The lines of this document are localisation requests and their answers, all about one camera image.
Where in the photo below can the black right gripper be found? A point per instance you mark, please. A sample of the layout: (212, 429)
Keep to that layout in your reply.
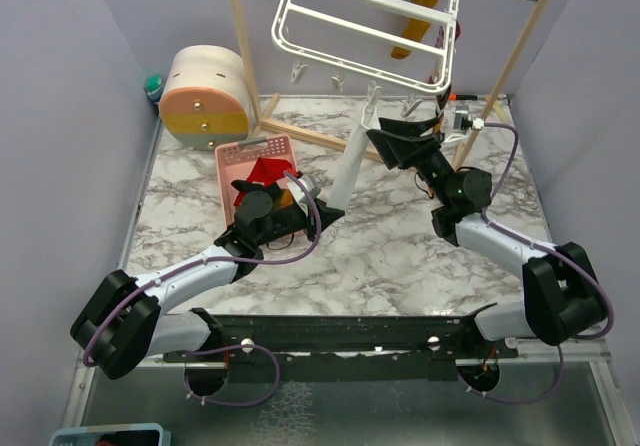
(401, 151)

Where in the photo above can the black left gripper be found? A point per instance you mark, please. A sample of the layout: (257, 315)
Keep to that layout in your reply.
(327, 215)

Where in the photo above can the red sock white pattern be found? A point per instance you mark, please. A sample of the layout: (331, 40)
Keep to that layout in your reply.
(269, 170)

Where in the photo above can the black sock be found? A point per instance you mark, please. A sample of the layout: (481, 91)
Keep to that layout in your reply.
(244, 187)

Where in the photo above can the mustard sock striped cuff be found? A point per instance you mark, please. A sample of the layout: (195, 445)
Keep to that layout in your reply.
(415, 30)

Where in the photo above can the white plastic clip hanger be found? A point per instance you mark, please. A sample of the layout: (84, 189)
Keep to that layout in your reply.
(437, 84)

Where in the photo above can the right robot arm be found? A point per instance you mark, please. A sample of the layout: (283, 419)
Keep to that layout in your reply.
(562, 298)

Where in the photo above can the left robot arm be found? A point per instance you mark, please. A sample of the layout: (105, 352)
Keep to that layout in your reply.
(165, 296)

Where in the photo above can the mustard yellow sock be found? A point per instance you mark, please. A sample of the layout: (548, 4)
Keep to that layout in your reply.
(286, 199)

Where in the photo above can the orange marker pen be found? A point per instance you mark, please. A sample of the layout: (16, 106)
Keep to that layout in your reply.
(464, 97)

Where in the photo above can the pink perforated plastic basket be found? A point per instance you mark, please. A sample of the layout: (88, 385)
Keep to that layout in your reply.
(235, 161)

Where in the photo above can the round pastel drawer cabinet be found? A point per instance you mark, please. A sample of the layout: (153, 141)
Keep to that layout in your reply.
(205, 101)

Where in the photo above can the blue storage bin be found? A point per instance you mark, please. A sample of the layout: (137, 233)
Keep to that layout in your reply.
(119, 434)

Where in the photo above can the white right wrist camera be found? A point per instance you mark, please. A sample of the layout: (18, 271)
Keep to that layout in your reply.
(463, 125)

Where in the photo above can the wooden clothes rack frame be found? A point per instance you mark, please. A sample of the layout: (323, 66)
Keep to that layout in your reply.
(264, 121)

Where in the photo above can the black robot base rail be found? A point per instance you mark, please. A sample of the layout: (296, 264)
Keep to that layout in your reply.
(301, 348)

